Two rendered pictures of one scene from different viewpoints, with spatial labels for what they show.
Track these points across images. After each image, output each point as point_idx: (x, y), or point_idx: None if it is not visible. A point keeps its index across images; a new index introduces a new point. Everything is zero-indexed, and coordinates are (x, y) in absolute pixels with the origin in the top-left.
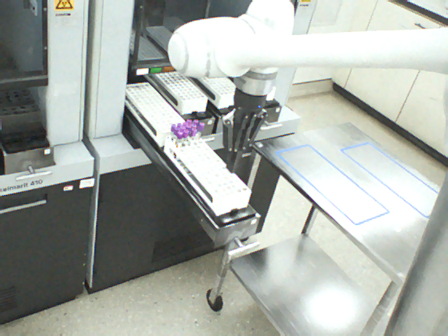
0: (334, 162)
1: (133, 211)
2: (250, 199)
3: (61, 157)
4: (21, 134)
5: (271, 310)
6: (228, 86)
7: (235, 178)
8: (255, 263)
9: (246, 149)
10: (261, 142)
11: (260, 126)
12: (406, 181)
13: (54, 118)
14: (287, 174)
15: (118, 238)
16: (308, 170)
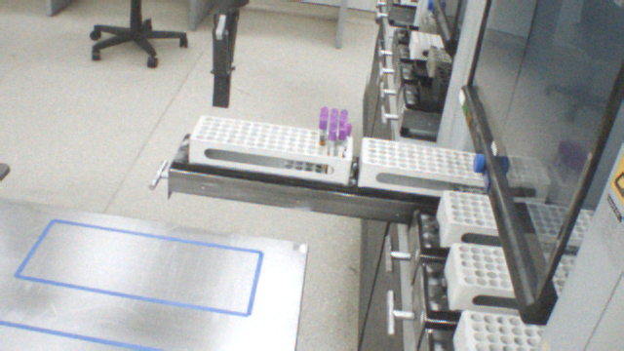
0: (169, 310)
1: (380, 297)
2: None
3: (413, 143)
4: (429, 95)
5: None
6: (496, 278)
7: (224, 141)
8: None
9: (212, 70)
10: (301, 253)
11: (213, 47)
12: None
13: (445, 106)
14: (203, 229)
15: (371, 319)
16: (186, 257)
